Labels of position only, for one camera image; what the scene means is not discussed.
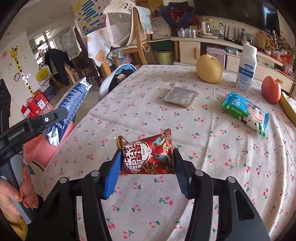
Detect pink plastic trash bucket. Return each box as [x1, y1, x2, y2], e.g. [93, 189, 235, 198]
[23, 105, 77, 168]

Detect red patterned snack packet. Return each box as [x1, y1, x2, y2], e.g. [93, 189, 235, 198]
[114, 128, 175, 175]

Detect dark blue carton box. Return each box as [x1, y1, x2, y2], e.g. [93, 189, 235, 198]
[47, 77, 92, 147]

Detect left hand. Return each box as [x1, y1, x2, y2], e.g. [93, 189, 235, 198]
[1, 164, 39, 221]

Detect red gift bag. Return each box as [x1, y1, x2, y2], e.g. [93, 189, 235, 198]
[21, 89, 49, 118]

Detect cherry print tablecloth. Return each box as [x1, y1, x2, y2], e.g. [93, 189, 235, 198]
[34, 65, 295, 240]

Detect yellow bag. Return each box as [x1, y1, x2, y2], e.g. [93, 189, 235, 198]
[35, 65, 49, 82]

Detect black hanging jacket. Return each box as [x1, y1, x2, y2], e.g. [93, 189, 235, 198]
[44, 49, 75, 86]

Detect silver foil packet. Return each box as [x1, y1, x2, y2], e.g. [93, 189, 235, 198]
[163, 86, 197, 108]

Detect dark wooden chair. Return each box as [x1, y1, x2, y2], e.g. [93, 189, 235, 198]
[72, 27, 101, 87]

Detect yellow round pear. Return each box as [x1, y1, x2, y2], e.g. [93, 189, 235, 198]
[196, 54, 223, 84]

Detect yellow banana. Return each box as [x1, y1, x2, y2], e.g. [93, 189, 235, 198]
[280, 91, 296, 126]

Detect red apple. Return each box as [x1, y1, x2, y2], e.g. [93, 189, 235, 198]
[261, 76, 281, 104]

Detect dining table with cloth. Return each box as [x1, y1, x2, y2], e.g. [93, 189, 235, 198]
[86, 27, 111, 78]

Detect green waste bin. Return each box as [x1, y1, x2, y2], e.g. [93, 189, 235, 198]
[156, 51, 174, 65]

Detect white blue milk bottle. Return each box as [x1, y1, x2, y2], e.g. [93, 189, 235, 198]
[235, 43, 257, 93]

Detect pink storage box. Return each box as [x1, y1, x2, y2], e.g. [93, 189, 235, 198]
[206, 45, 226, 69]

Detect white tv cabinet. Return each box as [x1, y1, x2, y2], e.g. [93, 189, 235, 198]
[170, 37, 295, 94]

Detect clear electric kettle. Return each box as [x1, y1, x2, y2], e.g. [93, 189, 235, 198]
[198, 20, 218, 39]

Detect white sack bag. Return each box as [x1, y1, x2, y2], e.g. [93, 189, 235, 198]
[152, 16, 172, 40]

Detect light wooden chair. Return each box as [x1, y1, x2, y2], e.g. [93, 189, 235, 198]
[111, 6, 157, 67]

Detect dark blue flower bouquet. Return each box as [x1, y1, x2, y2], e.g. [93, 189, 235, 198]
[155, 1, 195, 30]

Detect black flat television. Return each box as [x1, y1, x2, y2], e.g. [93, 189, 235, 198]
[194, 0, 280, 35]

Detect giraffe height wall sticker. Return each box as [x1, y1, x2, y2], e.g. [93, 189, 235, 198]
[11, 46, 35, 96]

